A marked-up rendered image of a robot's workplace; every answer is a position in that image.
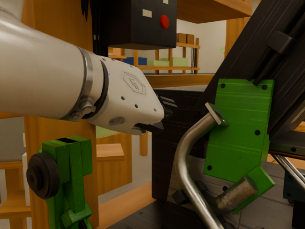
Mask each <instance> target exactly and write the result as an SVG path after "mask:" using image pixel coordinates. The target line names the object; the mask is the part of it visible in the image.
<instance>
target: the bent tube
mask: <svg viewBox="0 0 305 229"><path fill-rule="evenodd" d="M205 106H206V107H207V108H208V110H209V113H208V114H206V115H205V116H204V117H203V118H202V119H200V120H199V121H198V122H197V123H195V124H194V125H193V126H192V127H191V128H190V129H189V130H188V131H187V132H186V133H185V134H184V135H183V136H182V138H181V140H180V141H179V144H178V146H177V149H176V153H175V172H176V176H177V180H178V182H179V184H180V186H181V188H182V190H183V192H184V193H185V195H186V196H187V198H188V200H189V201H190V203H191V204H192V206H193V208H194V210H195V211H196V213H197V214H198V216H199V218H200V219H201V221H202V222H203V224H204V226H205V227H206V229H224V227H223V226H222V224H221V223H220V221H219V219H218V218H217V216H216V215H215V213H214V212H213V210H212V209H211V207H210V205H209V204H208V203H207V201H206V200H205V198H204V196H203V195H202V193H201V192H200V190H199V189H198V187H197V186H196V184H195V183H194V181H193V179H192V177H191V175H190V172H189V168H188V157H189V153H190V151H191V148H192V146H193V145H194V144H195V142H196V141H197V140H198V139H200V138H201V137H202V136H203V135H204V134H206V133H207V132H208V131H210V130H211V129H212V128H213V127H215V126H216V125H217V124H218V125H220V126H224V127H228V126H229V123H228V122H227V120H226V119H225V117H224V116H223V114H222V113H221V112H220V110H219V109H218V107H217V106H216V105H214V104H211V103H208V102H207V103H206V104H205Z"/></svg>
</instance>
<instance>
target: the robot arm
mask: <svg viewBox="0 0 305 229"><path fill-rule="evenodd" d="M23 4H24V0H0V111H1V112H7V113H14V114H21V115H30V116H37V117H43V118H50V119H59V120H66V121H73V122H79V121H80V120H81V119H85V120H87V122H89V123H91V124H94V125H96V126H99V127H102V128H105V129H109V130H113V131H117V132H121V133H125V134H133V135H145V134H146V130H147V131H149V132H152V133H155V134H159V133H160V132H161V131H162V130H163V129H164V127H163V125H162V122H161V120H162V119H168V118H170V117H171V116H172V115H173V112H174V111H175V110H177V109H178V107H177V106H176V105H175V102H174V101H173V100H171V99H168V98H165V97H162V96H159V97H158V95H157V93H155V92H154V91H153V89H152V87H151V86H150V84H149V82H148V80H147V79H146V77H145V75H144V74H143V72H142V71H141V70H140V69H139V68H137V67H135V66H132V65H129V64H127V63H124V62H121V61H118V60H114V59H111V58H108V57H104V56H99V55H96V54H95V53H93V52H91V51H88V50H85V49H83V48H80V47H78V46H75V45H73V44H71V43H68V42H66V41H63V40H60V39H58V38H55V37H53V36H50V35H48V34H46V33H43V32H40V31H38V30H35V29H33V28H30V27H28V26H26V25H25V24H23V23H22V13H23Z"/></svg>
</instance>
